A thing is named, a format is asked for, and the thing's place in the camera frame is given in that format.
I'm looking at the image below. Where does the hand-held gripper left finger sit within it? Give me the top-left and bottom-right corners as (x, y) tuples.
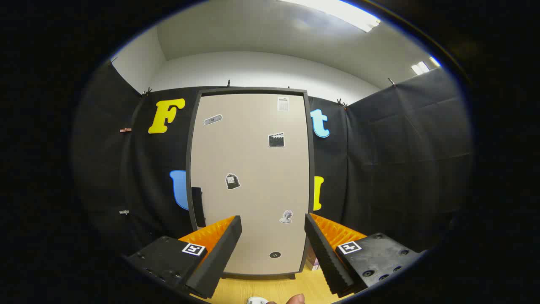
(126, 215), (243, 299)

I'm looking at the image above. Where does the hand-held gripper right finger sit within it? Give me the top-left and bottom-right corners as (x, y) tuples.
(304, 213), (424, 297)

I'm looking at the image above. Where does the black cabinet door handle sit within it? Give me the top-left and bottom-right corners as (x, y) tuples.
(191, 187), (206, 228)

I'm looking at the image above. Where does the grey shoe cabinet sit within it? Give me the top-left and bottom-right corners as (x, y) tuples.
(186, 87), (316, 280)

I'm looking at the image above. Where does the white purple book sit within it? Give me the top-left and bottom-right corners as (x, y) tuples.
(305, 241), (321, 271)

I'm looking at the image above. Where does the black backdrop cloth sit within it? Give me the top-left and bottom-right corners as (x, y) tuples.
(72, 61), (473, 271)

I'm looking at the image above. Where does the ceiling light panel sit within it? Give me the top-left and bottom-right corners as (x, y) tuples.
(411, 56), (441, 76)

